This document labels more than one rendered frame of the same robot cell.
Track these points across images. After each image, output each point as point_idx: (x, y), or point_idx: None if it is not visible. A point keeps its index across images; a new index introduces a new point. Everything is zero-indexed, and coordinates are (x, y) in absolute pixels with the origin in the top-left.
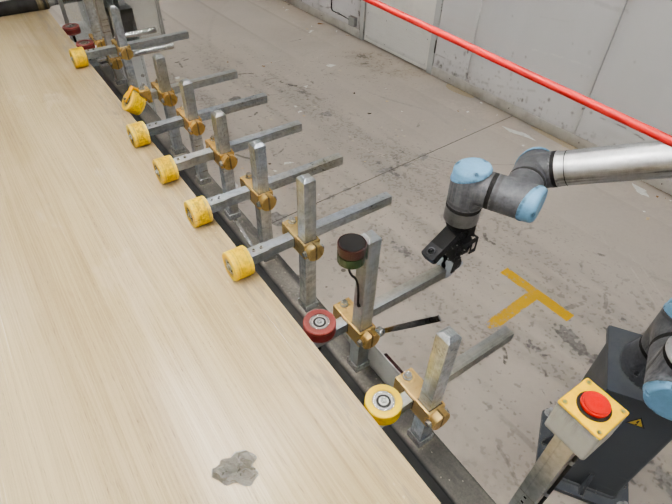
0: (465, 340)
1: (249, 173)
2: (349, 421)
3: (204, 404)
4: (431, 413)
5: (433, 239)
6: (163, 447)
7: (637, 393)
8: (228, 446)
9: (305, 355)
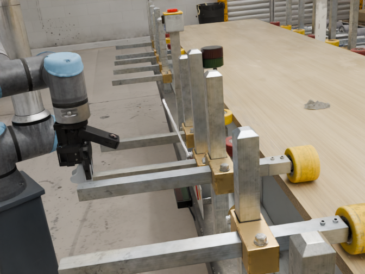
0: None
1: (259, 235)
2: (245, 111)
3: (336, 123)
4: None
5: (102, 136)
6: (362, 114)
7: (32, 184)
8: (320, 111)
9: (258, 131)
